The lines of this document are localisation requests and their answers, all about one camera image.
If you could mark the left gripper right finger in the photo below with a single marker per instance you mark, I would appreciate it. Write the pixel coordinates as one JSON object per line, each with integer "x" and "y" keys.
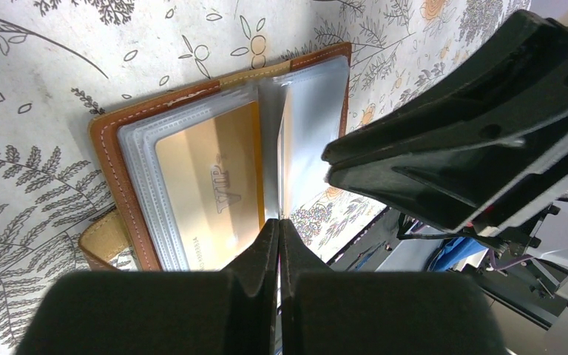
{"x": 345, "y": 312}

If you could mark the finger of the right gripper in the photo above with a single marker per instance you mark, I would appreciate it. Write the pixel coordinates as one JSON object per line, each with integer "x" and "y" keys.
{"x": 525, "y": 41}

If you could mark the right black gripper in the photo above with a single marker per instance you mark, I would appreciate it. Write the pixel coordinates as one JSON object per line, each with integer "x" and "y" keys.
{"x": 508, "y": 177}

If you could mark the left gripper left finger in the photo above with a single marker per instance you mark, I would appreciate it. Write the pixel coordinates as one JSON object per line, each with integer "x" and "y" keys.
{"x": 230, "y": 311}

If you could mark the gold VIP card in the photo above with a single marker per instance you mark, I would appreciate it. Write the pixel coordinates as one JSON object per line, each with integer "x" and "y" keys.
{"x": 211, "y": 174}
{"x": 284, "y": 152}

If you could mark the brown leather card holder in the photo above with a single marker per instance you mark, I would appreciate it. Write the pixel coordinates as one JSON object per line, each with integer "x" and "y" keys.
{"x": 125, "y": 226}

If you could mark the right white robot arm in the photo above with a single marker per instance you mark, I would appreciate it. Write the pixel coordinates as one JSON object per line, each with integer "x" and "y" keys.
{"x": 544, "y": 94}

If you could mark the floral table mat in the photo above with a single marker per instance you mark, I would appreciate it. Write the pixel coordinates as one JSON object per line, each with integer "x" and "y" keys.
{"x": 62, "y": 63}

